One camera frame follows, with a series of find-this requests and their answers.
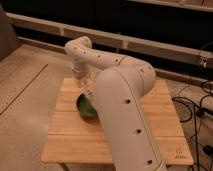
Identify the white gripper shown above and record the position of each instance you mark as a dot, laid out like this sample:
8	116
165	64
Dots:
80	71

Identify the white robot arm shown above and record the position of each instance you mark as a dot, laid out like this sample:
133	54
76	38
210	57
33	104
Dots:
117	92

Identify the green bowl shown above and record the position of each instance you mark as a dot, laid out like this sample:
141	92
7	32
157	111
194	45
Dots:
85	107

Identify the wooden table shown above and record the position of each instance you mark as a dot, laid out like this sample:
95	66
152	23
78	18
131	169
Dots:
72	139

